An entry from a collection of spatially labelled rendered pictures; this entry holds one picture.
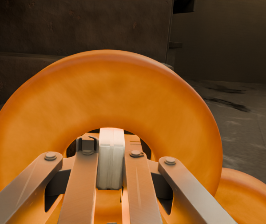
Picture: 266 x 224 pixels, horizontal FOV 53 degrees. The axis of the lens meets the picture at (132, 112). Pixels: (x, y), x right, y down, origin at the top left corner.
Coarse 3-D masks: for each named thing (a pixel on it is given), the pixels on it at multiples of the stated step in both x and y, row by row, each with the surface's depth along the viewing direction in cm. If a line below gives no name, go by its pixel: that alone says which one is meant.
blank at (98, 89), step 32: (64, 64) 15; (96, 64) 15; (128, 64) 16; (160, 64) 17; (32, 96) 16; (64, 96) 16; (96, 96) 16; (128, 96) 16; (160, 96) 16; (192, 96) 16; (0, 128) 16; (32, 128) 16; (64, 128) 16; (96, 128) 17; (128, 128) 17; (160, 128) 17; (192, 128) 17; (0, 160) 17; (32, 160) 17; (192, 160) 18; (96, 192) 21
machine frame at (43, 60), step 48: (0, 0) 44; (48, 0) 45; (96, 0) 46; (144, 0) 47; (0, 48) 45; (48, 48) 47; (96, 48) 48; (144, 48) 50; (0, 96) 42; (144, 144) 49
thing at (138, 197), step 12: (132, 156) 14; (144, 156) 15; (132, 168) 13; (144, 168) 13; (132, 180) 12; (144, 180) 12; (132, 192) 11; (144, 192) 12; (132, 204) 11; (144, 204) 11; (156, 204) 11; (132, 216) 10; (144, 216) 10; (156, 216) 10
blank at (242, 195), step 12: (228, 168) 30; (228, 180) 27; (240, 180) 27; (252, 180) 28; (216, 192) 28; (228, 192) 27; (240, 192) 27; (252, 192) 26; (264, 192) 27; (228, 204) 28; (240, 204) 27; (252, 204) 27; (264, 204) 26; (240, 216) 27; (252, 216) 27; (264, 216) 26
